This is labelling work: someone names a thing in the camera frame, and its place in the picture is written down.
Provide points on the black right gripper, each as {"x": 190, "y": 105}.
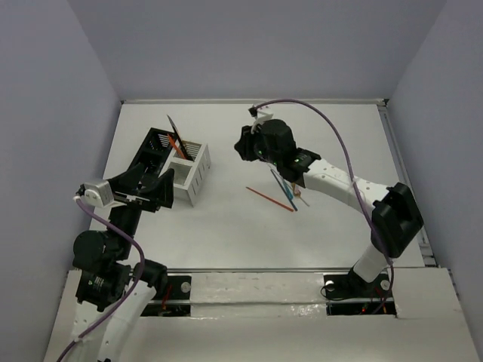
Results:
{"x": 244, "y": 145}

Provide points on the orange chopstick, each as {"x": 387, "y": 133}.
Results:
{"x": 266, "y": 197}

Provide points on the white front panel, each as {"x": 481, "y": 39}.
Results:
{"x": 281, "y": 316}

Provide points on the gold metal fork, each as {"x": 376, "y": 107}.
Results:
{"x": 295, "y": 190}

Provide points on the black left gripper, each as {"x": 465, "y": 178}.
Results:
{"x": 139, "y": 198}

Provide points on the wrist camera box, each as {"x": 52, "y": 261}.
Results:
{"x": 97, "y": 193}
{"x": 260, "y": 115}

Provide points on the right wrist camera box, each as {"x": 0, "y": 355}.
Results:
{"x": 260, "y": 115}

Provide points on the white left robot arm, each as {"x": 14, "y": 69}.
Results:
{"x": 117, "y": 280}

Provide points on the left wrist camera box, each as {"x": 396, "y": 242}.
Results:
{"x": 97, "y": 193}

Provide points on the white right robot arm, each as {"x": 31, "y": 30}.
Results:
{"x": 391, "y": 211}

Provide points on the black slotted container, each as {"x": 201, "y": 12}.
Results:
{"x": 152, "y": 154}

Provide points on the white slotted container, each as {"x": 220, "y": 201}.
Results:
{"x": 189, "y": 176}

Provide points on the blue chopstick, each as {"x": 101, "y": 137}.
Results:
{"x": 291, "y": 202}

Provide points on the silver steel knife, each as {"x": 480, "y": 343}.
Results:
{"x": 178, "y": 140}

